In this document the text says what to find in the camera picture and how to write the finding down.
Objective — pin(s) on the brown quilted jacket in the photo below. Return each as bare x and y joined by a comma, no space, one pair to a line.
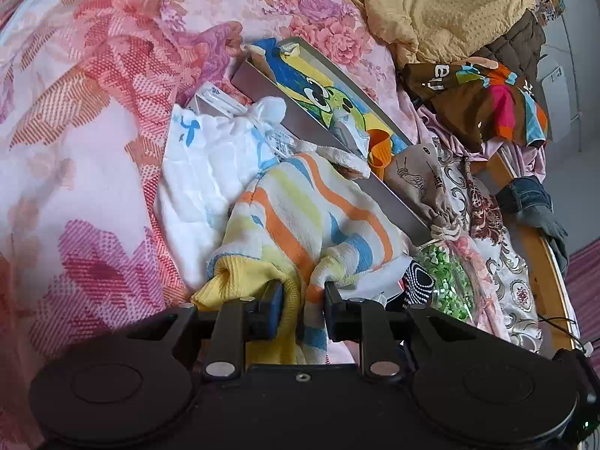
520,42

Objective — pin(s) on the striped yellow orange baby garment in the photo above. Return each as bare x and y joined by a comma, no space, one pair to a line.
290,206

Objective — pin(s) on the pale pink garment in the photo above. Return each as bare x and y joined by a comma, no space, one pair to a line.
525,159

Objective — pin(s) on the white plastic bag blue print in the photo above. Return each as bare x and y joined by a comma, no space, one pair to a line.
201,173

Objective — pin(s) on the black white striped sock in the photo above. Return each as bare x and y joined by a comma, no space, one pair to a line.
419,281

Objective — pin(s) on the purple rug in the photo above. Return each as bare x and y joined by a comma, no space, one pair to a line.
586,290

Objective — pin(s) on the dark green garment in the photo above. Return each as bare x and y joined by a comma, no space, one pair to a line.
548,229

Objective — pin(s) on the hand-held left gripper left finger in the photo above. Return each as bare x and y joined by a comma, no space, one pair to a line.
274,314

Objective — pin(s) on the pink floral bed sheet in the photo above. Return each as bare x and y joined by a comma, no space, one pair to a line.
93,103

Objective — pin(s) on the brown multicoloured printed cloth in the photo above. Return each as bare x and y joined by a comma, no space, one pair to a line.
459,108

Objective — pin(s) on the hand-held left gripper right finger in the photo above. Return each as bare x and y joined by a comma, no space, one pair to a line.
330,311

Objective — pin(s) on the ornate patterned cloth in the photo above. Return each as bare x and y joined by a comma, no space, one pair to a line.
515,290

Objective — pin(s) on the yellow dotted blanket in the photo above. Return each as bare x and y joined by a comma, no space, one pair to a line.
445,4

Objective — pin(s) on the grey box with cartoon drawing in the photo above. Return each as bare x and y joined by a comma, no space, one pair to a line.
309,117

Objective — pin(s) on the white air conditioner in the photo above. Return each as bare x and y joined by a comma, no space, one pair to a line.
558,84

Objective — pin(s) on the clear plastic packet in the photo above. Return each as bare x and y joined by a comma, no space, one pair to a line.
211,96

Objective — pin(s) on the wooden bed frame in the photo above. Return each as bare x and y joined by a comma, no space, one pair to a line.
539,253

